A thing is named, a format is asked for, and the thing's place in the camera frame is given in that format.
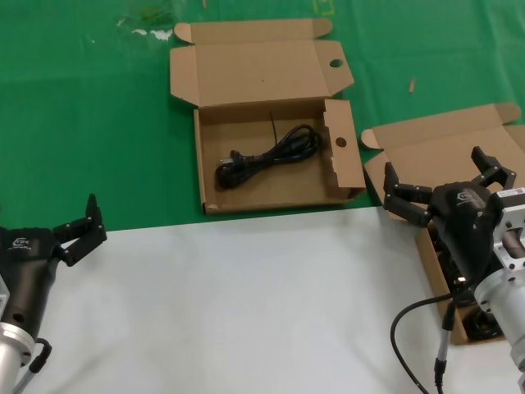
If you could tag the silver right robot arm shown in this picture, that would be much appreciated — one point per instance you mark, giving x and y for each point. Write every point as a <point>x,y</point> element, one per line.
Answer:
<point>508,316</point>

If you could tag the silver wrist bracket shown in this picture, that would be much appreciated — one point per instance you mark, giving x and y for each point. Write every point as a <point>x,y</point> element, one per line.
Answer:
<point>3,297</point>
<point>510,221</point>

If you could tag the cardboard box with round holes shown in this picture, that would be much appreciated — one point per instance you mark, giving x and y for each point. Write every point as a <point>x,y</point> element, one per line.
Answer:
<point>262,74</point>

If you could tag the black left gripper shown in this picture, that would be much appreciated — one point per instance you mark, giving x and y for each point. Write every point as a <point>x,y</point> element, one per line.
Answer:
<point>28,262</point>

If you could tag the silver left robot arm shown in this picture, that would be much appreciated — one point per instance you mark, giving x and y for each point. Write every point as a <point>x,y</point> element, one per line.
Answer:
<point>12,353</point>

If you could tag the clear plastic scrap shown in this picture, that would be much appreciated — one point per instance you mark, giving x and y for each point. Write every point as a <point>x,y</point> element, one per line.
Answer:
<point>149,14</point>

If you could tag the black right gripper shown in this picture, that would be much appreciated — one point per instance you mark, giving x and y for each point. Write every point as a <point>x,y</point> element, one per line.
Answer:
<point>463,221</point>

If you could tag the white debris scraps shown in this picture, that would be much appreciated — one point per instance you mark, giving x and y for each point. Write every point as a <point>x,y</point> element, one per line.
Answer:
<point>160,34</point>

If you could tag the silver right wrist bracket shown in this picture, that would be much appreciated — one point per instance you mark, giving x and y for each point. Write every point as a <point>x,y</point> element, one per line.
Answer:
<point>510,221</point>

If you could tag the green table mat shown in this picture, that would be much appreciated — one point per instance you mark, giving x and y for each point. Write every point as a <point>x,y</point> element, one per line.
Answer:
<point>82,123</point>

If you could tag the silver left wrist bracket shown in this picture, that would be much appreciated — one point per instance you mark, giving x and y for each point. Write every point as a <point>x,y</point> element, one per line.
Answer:
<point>3,297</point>

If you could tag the small wooden stick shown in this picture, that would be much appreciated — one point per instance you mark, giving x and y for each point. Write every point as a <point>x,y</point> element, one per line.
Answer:
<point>412,86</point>

